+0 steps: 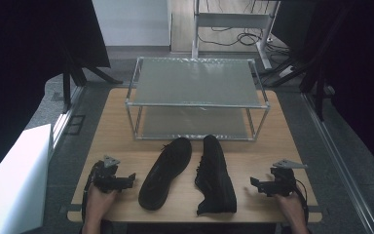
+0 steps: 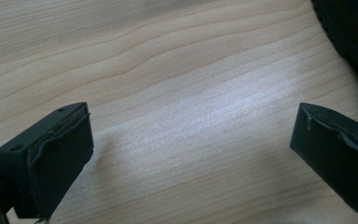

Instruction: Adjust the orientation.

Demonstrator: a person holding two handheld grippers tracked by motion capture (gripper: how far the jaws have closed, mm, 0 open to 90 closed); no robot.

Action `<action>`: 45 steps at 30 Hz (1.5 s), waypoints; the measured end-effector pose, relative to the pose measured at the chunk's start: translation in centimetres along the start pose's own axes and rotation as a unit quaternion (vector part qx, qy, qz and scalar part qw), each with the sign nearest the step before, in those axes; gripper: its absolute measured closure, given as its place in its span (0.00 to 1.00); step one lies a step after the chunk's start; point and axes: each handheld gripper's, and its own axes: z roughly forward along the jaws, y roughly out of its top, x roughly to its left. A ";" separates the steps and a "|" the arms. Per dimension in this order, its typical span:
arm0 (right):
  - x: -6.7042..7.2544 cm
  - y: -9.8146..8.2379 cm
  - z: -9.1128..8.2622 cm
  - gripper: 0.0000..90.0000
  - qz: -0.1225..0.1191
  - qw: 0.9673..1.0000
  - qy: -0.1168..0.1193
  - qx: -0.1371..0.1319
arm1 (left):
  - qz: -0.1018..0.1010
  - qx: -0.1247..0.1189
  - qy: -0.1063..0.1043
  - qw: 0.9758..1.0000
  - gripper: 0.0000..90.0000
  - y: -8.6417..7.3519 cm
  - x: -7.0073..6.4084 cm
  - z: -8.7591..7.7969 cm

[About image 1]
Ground black curtain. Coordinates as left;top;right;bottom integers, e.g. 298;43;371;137
271;0;374;183
0;0;112;189

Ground black floor cables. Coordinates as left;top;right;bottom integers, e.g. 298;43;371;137
197;0;293;57

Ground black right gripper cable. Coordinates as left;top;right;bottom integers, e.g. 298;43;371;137
293;178;310;225

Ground person's right hand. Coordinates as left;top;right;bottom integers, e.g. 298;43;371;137
274;191;307;226

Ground white box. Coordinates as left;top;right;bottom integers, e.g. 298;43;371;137
0;123;55;234

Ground grey two-tier shoe rack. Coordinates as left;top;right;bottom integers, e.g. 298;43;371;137
124;57;272;142

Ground black shoe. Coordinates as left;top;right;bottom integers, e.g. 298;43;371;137
137;136;193;212
194;134;239;216

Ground metal floor rail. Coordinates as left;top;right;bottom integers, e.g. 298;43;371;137
50;85;86;151
300;92;374;234

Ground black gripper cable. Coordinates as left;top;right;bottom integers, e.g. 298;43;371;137
81;161;102;225
293;178;310;225

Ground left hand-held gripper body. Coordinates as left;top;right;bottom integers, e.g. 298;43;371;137
91;154;129;194

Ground white metal desk frame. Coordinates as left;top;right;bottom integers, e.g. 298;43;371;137
191;0;282;71

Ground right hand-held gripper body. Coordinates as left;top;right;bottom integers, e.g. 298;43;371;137
266;158;309;198

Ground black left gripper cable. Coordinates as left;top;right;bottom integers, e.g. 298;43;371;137
81;161;102;225

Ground black stand legs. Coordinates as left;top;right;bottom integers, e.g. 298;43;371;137
258;48;336;122
60;48;125;115

